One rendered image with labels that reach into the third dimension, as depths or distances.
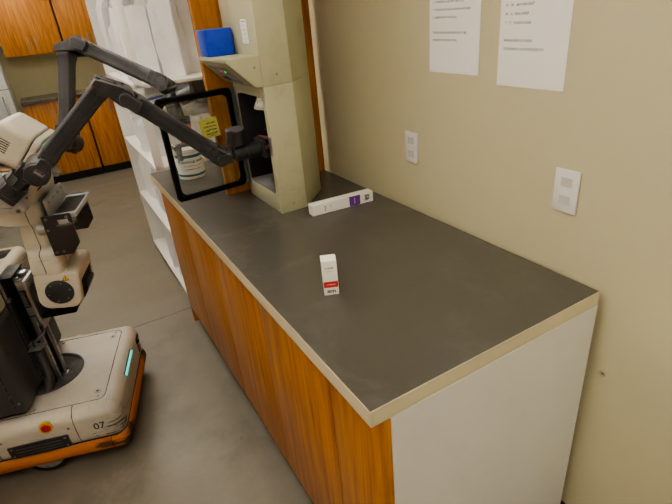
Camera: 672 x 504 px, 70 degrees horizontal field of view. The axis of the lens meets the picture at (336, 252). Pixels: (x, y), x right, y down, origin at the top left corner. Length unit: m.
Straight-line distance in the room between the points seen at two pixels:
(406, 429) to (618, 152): 0.78
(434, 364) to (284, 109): 1.09
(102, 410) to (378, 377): 1.46
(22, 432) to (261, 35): 1.77
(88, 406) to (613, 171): 2.03
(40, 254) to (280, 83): 1.11
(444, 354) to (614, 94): 0.69
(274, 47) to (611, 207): 1.14
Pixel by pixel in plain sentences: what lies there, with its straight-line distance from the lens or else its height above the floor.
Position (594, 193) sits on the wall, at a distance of 1.35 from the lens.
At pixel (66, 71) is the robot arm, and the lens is 2.33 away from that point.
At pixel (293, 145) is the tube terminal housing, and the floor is 1.19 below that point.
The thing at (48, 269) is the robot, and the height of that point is 0.83.
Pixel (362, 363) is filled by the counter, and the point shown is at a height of 0.94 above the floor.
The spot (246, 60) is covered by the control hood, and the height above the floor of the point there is 1.50.
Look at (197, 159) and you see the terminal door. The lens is 2.03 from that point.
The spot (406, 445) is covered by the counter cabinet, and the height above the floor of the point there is 0.80.
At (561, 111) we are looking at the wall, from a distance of 1.36.
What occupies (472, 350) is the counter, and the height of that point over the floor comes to 0.94.
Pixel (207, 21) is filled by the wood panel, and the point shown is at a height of 1.62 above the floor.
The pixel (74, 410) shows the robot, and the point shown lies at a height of 0.27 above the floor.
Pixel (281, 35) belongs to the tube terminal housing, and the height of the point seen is 1.56.
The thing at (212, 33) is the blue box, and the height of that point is 1.59.
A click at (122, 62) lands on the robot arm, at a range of 2.21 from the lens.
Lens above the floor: 1.64
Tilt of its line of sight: 27 degrees down
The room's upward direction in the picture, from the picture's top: 6 degrees counter-clockwise
